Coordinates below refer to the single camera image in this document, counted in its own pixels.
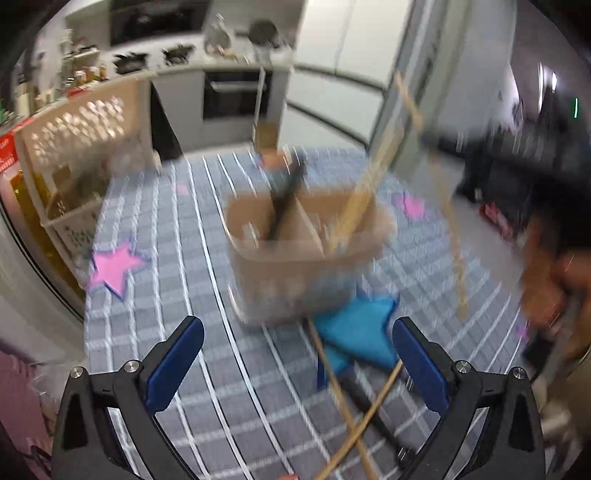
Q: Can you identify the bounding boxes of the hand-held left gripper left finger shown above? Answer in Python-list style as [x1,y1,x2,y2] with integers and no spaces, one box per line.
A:
[52,316,205,480]

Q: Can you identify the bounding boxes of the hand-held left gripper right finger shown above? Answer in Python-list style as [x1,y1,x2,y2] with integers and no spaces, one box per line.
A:
[392,317,548,480]

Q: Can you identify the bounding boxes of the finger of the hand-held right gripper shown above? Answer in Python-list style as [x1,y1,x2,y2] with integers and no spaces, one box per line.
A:
[418,129,472,158]

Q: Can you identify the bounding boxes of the black handled grey spoon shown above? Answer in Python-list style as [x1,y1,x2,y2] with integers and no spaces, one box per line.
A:
[268,157,308,241]
[339,371,419,462]

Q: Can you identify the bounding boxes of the beige plastic utensil holder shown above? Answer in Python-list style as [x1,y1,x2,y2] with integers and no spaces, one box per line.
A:
[224,189,398,326]

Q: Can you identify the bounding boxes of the person's right hand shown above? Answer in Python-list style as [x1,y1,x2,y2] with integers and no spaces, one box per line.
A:
[522,217,591,361]

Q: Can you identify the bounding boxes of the grey checked star tablecloth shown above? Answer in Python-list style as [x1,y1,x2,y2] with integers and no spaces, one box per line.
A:
[83,148,532,480]

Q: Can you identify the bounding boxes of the white refrigerator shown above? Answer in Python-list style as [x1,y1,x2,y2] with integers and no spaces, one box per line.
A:
[286,0,416,148]

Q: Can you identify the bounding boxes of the pink plastic chair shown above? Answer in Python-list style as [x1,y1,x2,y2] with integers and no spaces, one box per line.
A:
[0,342,61,462]

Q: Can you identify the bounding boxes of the dark round hanging tray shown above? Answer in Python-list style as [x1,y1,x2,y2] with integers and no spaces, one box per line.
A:
[249,21,278,47]

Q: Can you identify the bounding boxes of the yellow oil bottle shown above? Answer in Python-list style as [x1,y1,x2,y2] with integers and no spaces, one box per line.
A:
[9,171,47,259]

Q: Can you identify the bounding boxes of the black built-in oven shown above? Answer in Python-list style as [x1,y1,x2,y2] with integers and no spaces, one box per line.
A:
[202,69,269,121]

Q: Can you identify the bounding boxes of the beige flower-cut basket cart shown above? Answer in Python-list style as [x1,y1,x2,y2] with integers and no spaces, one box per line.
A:
[14,78,162,278]

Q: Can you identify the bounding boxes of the red plastic basket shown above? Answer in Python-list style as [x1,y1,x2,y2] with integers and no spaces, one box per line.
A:
[0,134,19,171]

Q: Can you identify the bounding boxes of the black lidded pot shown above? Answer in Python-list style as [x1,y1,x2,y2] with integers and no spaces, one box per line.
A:
[163,44,195,65]

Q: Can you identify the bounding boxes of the black wok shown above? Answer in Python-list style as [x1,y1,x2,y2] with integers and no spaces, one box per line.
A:
[113,52,149,75]

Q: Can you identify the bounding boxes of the black range hood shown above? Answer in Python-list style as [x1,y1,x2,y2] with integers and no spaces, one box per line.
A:
[110,0,211,47]

